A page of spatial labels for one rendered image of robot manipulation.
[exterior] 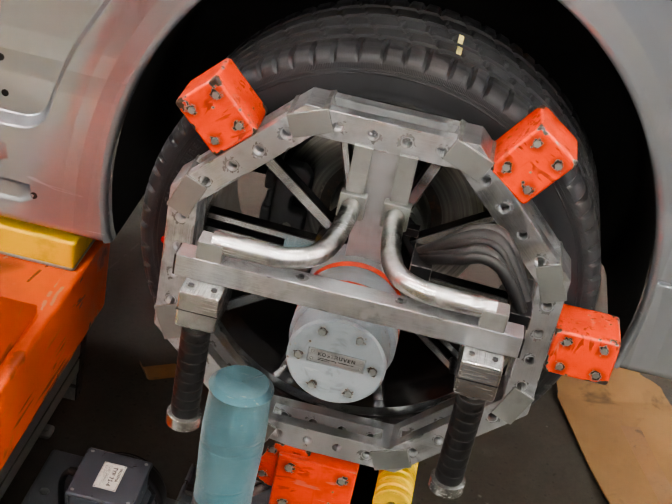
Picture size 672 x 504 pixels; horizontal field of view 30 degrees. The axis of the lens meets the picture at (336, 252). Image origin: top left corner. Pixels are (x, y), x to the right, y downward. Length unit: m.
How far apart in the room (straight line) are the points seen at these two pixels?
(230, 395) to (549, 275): 0.45
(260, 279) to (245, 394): 0.25
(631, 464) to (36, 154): 1.65
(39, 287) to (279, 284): 0.57
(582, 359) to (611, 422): 1.39
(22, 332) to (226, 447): 0.35
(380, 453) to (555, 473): 1.11
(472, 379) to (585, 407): 1.65
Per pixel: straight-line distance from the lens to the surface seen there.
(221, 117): 1.61
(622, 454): 3.02
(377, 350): 1.56
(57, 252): 1.98
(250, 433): 1.71
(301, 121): 1.59
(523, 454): 2.93
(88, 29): 1.81
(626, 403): 3.19
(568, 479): 2.90
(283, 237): 1.79
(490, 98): 1.64
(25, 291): 1.94
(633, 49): 1.69
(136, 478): 2.00
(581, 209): 1.70
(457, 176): 1.88
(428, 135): 1.57
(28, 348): 1.83
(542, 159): 1.58
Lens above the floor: 1.77
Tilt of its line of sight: 31 degrees down
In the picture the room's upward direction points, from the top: 12 degrees clockwise
